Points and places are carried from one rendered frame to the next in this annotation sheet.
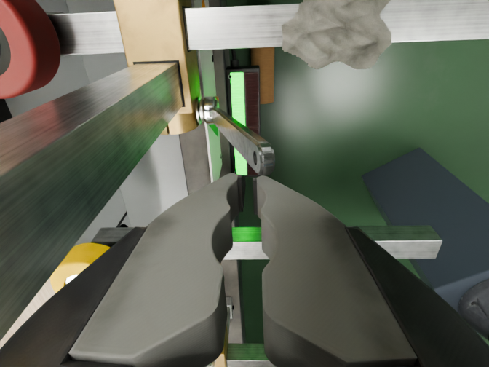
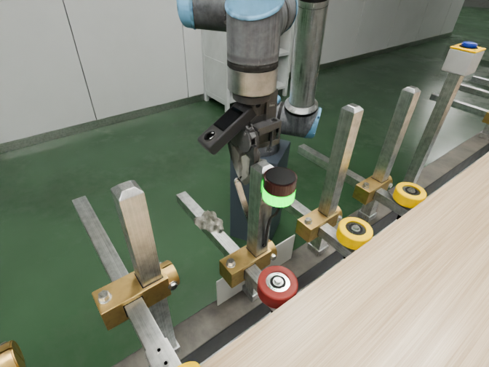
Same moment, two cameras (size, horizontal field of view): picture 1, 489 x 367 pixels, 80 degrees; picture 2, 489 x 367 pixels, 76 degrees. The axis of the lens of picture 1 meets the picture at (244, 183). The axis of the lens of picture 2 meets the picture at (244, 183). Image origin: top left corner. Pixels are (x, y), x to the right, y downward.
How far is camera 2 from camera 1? 0.61 m
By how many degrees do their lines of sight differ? 42
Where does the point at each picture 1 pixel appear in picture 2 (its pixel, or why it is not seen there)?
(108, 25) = (251, 271)
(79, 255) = (344, 238)
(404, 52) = (191, 280)
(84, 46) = not seen: hidden behind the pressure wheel
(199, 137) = not seen: hidden behind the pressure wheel
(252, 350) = (349, 180)
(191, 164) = (302, 269)
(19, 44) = (268, 269)
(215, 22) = (229, 247)
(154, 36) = (243, 255)
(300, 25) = (215, 228)
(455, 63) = (181, 255)
